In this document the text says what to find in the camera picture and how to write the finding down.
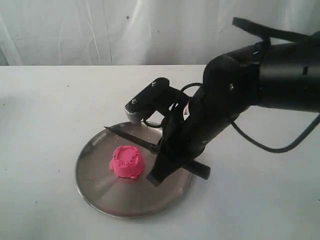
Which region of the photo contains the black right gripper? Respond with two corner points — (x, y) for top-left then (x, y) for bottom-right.
(146, 84), (253, 187)

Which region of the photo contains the black knife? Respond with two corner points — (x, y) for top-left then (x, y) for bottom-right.
(105, 126), (211, 180)

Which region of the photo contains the pink dough lump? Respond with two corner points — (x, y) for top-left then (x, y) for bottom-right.
(109, 145), (145, 180)

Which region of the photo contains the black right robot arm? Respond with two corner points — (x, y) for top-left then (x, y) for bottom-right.
(146, 42), (320, 186)

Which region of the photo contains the round steel plate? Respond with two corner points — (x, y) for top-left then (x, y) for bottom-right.
(75, 129), (192, 218)

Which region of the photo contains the white backdrop curtain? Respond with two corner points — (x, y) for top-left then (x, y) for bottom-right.
(0, 0), (320, 66)

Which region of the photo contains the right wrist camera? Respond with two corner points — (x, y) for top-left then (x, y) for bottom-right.
(124, 77), (190, 124)

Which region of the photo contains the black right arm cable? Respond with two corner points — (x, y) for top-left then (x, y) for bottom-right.
(231, 16), (320, 153)

